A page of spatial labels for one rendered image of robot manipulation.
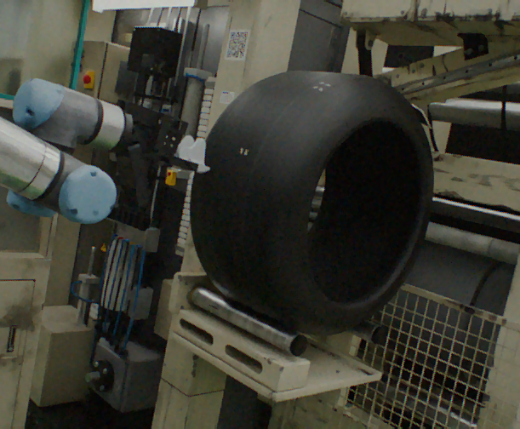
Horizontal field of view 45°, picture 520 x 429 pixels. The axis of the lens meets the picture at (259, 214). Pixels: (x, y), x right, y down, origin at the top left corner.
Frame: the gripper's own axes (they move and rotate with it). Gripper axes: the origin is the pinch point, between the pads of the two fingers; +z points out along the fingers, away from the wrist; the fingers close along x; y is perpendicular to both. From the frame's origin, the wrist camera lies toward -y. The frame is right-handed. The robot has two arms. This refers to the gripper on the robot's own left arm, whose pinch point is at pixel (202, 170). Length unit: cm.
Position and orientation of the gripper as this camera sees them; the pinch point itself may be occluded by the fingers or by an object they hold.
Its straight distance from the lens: 115.5
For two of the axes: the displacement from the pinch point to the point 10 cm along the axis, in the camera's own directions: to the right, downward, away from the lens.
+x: -6.7, -2.4, 7.0
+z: 6.8, 1.8, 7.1
